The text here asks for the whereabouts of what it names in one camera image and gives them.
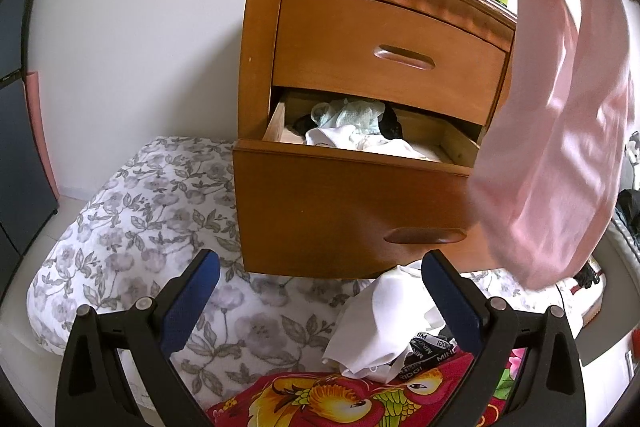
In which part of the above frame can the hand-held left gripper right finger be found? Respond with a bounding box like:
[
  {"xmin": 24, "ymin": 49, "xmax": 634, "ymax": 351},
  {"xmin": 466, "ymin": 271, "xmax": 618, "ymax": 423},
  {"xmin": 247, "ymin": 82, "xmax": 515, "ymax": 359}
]
[{"xmin": 421, "ymin": 249, "xmax": 586, "ymax": 427}]

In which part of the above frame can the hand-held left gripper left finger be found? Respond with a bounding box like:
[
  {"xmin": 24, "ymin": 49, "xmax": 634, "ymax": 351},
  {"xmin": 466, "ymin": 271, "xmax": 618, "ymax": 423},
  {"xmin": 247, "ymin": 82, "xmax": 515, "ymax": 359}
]
[{"xmin": 55, "ymin": 248, "xmax": 222, "ymax": 427}]

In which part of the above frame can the grey underwear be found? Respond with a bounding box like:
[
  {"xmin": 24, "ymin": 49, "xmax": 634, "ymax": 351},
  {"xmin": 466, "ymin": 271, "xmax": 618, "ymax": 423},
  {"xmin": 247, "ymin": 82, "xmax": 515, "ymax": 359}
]
[{"xmin": 400, "ymin": 332, "xmax": 458, "ymax": 380}]

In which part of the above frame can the plain white underwear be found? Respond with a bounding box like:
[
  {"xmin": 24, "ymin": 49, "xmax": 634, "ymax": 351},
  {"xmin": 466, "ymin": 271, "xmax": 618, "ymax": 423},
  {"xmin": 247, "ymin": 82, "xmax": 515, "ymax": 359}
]
[{"xmin": 322, "ymin": 259, "xmax": 448, "ymax": 383}]

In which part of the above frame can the wooden drawer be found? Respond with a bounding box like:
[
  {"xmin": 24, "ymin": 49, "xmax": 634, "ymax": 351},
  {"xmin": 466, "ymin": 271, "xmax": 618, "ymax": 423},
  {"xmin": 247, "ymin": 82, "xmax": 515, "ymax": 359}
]
[
  {"xmin": 232, "ymin": 87, "xmax": 488, "ymax": 280},
  {"xmin": 272, "ymin": 0, "xmax": 513, "ymax": 128}
]

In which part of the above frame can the pink underwear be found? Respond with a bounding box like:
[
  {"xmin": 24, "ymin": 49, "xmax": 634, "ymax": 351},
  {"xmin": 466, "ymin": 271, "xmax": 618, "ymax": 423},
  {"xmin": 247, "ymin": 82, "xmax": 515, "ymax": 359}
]
[{"xmin": 467, "ymin": 0, "xmax": 636, "ymax": 289}]

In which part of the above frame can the black lace underwear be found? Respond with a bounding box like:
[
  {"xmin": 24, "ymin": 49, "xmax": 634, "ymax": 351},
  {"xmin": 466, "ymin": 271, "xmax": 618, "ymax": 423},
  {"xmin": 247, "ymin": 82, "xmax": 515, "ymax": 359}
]
[
  {"xmin": 380, "ymin": 102, "xmax": 405, "ymax": 140},
  {"xmin": 292, "ymin": 114, "xmax": 316, "ymax": 138}
]

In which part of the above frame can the white cartoon print underwear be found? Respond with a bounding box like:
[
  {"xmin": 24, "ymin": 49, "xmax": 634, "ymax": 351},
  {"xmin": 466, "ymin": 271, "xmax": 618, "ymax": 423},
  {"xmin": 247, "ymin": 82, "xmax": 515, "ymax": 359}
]
[{"xmin": 305, "ymin": 124, "xmax": 441, "ymax": 162}]

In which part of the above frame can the pale green lace underwear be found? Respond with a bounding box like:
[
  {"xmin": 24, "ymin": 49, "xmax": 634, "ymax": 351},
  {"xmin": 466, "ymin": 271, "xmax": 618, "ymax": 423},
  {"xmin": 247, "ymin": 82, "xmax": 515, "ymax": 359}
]
[{"xmin": 311, "ymin": 98, "xmax": 386, "ymax": 132}]

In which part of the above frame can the closed wooden drawer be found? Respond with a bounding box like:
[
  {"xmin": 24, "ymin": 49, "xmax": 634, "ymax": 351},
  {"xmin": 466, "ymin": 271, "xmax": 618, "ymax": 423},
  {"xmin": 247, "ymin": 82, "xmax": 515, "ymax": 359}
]
[{"xmin": 272, "ymin": 0, "xmax": 513, "ymax": 128}]

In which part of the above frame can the grey floral quilt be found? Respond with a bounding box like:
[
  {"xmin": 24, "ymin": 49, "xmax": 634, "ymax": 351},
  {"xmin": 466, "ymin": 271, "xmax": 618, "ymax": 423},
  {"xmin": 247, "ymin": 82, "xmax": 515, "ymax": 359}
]
[{"xmin": 27, "ymin": 136, "xmax": 596, "ymax": 413}]

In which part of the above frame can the red floral blanket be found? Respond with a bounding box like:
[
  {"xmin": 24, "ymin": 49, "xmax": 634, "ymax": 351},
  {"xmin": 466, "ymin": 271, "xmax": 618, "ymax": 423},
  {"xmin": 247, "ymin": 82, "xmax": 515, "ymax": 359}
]
[{"xmin": 205, "ymin": 347, "xmax": 526, "ymax": 427}]

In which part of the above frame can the black cloth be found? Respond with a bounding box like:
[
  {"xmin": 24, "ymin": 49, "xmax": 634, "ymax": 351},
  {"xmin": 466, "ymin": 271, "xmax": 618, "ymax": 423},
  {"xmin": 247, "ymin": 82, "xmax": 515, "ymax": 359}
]
[{"xmin": 615, "ymin": 189, "xmax": 640, "ymax": 253}]

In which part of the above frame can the pink foam strip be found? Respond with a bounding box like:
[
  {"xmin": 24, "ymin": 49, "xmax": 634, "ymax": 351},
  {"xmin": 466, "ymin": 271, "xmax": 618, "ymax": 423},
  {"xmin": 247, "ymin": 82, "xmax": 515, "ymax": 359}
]
[{"xmin": 25, "ymin": 72, "xmax": 60, "ymax": 200}]

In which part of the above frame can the dark blue cabinet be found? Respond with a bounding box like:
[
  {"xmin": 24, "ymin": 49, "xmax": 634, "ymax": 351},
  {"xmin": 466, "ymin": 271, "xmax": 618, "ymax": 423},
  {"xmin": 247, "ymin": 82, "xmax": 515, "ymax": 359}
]
[{"xmin": 0, "ymin": 0, "xmax": 61, "ymax": 258}]

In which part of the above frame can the wooden nightstand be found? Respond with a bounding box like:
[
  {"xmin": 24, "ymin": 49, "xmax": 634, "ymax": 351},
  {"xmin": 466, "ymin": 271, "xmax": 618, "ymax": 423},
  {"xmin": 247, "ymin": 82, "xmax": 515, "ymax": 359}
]
[{"xmin": 232, "ymin": 0, "xmax": 518, "ymax": 280}]

